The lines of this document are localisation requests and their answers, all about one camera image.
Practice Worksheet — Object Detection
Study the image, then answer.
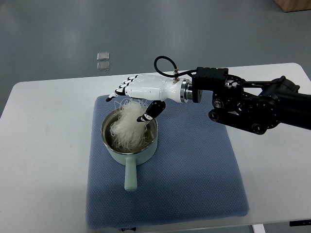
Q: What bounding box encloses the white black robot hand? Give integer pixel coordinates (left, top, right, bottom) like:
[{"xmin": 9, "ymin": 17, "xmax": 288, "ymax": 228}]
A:
[{"xmin": 106, "ymin": 74, "xmax": 192, "ymax": 122}]

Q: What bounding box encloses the white vermicelli nest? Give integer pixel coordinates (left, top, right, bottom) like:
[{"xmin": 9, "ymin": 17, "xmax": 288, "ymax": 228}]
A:
[{"xmin": 110, "ymin": 98, "xmax": 147, "ymax": 153}]

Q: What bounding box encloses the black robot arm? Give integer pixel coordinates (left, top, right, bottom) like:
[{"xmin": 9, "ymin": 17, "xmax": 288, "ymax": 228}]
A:
[{"xmin": 191, "ymin": 67, "xmax": 311, "ymax": 135}]

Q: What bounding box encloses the mint green steel pot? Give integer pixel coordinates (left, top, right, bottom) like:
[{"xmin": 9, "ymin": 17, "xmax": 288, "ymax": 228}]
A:
[{"xmin": 101, "ymin": 108, "xmax": 158, "ymax": 192}]

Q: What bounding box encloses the upper metal floor plate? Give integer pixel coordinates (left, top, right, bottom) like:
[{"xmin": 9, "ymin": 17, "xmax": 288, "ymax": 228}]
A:
[{"xmin": 97, "ymin": 52, "xmax": 109, "ymax": 61}]

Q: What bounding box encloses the blue quilted mat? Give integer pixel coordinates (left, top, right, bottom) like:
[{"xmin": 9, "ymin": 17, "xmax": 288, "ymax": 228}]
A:
[{"xmin": 86, "ymin": 94, "xmax": 249, "ymax": 229}]

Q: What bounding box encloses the brown cardboard box corner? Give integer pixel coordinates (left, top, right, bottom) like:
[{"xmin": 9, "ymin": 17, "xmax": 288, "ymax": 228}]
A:
[{"xmin": 275, "ymin": 0, "xmax": 311, "ymax": 13}]

